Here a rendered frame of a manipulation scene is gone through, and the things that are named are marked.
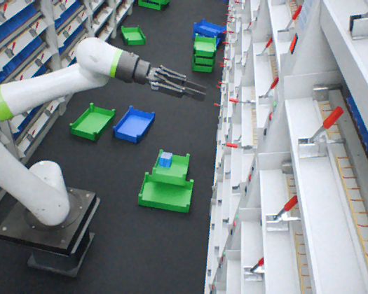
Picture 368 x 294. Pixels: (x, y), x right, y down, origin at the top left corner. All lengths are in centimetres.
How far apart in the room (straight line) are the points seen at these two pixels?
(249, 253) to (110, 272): 107
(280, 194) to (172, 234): 127
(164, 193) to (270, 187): 142
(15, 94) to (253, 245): 87
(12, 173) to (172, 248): 100
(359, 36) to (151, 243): 163
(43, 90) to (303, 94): 85
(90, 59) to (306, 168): 78
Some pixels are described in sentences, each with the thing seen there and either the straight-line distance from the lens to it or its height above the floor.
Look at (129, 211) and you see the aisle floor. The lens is 206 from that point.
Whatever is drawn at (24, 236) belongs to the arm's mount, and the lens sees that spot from 162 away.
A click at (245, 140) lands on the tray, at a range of 120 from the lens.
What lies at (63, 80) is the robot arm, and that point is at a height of 99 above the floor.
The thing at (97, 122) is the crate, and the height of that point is 0.
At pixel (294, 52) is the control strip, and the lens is 69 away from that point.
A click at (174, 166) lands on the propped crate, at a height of 3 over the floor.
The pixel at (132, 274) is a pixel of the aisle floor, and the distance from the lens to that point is 185.
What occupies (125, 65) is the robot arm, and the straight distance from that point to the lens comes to 112.
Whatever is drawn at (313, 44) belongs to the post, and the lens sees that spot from 66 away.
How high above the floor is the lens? 163
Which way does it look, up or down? 41 degrees down
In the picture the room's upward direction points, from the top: 8 degrees clockwise
